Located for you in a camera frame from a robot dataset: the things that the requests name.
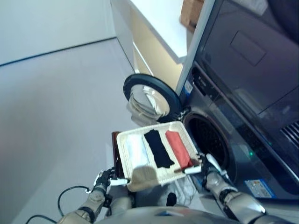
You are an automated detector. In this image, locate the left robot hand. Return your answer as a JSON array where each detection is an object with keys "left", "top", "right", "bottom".
[{"left": 94, "top": 167, "right": 130, "bottom": 189}]

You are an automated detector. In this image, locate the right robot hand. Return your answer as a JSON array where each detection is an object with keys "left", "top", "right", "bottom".
[{"left": 176, "top": 153, "right": 228, "bottom": 180}]

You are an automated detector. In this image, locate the white wicker basket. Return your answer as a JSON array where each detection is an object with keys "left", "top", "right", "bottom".
[{"left": 116, "top": 120, "right": 202, "bottom": 192}]

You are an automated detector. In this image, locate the red cloth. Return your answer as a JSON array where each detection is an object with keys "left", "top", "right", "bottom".
[{"left": 165, "top": 130, "right": 194, "bottom": 170}]

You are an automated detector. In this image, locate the white cloth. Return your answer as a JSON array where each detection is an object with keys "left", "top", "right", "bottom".
[{"left": 126, "top": 134, "right": 150, "bottom": 168}]

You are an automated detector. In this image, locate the black cloth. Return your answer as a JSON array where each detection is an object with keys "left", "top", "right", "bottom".
[{"left": 143, "top": 129, "right": 175, "bottom": 169}]

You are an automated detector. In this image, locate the grey front-load washing machine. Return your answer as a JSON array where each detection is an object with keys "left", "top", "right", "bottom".
[{"left": 182, "top": 60, "right": 299, "bottom": 201}]

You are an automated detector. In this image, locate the brown wooden stool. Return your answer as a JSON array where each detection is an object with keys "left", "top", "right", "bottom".
[{"left": 111, "top": 132, "right": 124, "bottom": 178}]

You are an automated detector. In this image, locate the washer energy label sticker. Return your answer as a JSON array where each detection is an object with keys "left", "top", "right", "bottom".
[{"left": 244, "top": 179, "right": 269, "bottom": 199}]

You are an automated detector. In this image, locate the silver robot torso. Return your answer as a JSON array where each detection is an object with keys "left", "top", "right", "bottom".
[{"left": 93, "top": 206, "right": 234, "bottom": 224}]

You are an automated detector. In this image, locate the round glass washer door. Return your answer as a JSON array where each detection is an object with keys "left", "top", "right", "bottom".
[{"left": 123, "top": 73, "right": 180, "bottom": 122}]

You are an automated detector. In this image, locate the dark grey stacked dryer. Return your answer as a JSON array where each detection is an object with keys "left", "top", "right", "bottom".
[{"left": 193, "top": 0, "right": 299, "bottom": 117}]

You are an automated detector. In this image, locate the white vertical cabinet panel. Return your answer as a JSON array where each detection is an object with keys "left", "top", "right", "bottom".
[{"left": 175, "top": 0, "right": 215, "bottom": 94}]

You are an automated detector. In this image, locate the white counter cabinet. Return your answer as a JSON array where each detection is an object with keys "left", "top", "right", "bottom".
[{"left": 109, "top": 0, "right": 187, "bottom": 89}]

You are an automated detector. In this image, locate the brown cardboard box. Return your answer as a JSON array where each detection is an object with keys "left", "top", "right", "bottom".
[{"left": 179, "top": 0, "right": 204, "bottom": 32}]

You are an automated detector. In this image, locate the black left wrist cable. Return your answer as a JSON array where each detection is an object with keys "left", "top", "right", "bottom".
[{"left": 27, "top": 185, "right": 91, "bottom": 224}]

